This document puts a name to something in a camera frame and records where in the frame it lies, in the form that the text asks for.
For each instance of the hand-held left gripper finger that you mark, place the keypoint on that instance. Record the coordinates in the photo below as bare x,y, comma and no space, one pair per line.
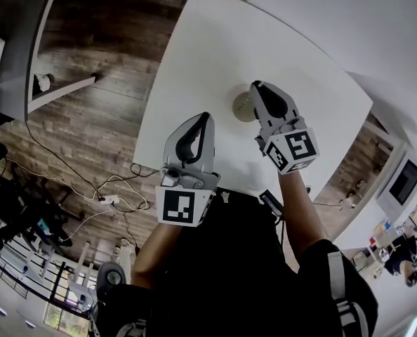
210,153
170,149

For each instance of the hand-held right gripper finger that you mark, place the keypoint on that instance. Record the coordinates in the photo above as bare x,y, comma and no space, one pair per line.
292,109
257,104

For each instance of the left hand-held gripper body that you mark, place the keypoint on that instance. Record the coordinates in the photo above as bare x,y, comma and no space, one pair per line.
177,205

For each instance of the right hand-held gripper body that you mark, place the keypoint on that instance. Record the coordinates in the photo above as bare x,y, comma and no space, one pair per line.
299,144

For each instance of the white cup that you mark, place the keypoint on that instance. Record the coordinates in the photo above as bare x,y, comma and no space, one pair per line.
241,112

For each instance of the person's right forearm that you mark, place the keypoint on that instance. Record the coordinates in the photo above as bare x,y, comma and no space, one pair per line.
296,209

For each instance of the person's left forearm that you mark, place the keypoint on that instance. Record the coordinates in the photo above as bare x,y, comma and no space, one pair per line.
152,255

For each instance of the small black waist device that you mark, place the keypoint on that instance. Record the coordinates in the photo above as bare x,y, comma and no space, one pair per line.
271,204

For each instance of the white power strip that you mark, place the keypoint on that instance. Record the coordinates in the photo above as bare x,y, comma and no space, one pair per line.
108,199

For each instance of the person's white shoe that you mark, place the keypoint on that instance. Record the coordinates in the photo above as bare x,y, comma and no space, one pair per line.
125,255

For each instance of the person's black clothing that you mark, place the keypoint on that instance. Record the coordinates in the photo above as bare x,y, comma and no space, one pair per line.
229,276

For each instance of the white desk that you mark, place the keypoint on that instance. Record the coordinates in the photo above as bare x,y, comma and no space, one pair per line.
366,223

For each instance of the grey device with dark screen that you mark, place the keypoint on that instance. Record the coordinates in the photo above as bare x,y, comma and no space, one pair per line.
403,184

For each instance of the pale wooden stick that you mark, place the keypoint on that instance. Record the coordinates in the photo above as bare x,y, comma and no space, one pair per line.
80,262

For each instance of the pale wooden holder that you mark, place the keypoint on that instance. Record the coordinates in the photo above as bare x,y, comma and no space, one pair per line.
384,228

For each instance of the white metal rack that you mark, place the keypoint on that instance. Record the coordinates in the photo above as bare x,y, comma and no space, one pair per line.
54,272

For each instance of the black office chair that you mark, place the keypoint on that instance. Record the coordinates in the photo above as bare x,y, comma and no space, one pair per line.
26,205

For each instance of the grey table with white legs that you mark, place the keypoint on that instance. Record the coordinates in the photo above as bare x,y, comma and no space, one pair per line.
15,30

